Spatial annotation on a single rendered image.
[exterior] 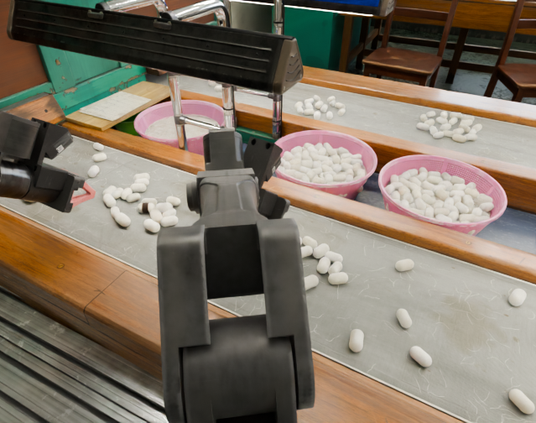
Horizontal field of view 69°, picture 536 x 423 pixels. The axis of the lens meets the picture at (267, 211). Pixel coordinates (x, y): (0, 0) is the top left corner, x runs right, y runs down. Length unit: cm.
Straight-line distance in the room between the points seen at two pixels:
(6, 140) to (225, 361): 53
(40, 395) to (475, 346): 66
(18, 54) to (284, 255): 106
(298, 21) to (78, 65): 241
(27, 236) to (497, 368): 82
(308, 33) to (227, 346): 329
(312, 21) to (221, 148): 294
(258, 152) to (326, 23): 285
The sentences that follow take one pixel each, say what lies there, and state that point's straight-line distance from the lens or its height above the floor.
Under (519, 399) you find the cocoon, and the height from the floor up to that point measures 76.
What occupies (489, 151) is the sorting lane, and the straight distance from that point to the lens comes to 120.
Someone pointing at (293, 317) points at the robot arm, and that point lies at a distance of 25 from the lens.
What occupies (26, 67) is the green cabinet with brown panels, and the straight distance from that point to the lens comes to 124.
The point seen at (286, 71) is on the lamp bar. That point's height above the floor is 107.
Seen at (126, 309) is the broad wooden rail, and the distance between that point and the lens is 66.
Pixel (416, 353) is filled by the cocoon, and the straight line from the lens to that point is 62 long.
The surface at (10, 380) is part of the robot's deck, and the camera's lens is 78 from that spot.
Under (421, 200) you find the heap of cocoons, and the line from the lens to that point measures 92.
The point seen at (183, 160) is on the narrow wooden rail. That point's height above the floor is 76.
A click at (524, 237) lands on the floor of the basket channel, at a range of 104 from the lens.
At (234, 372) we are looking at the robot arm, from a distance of 25.
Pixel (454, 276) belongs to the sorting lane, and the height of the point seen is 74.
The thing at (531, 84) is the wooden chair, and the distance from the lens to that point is 272.
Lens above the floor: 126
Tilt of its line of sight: 39 degrees down
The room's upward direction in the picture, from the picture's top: straight up
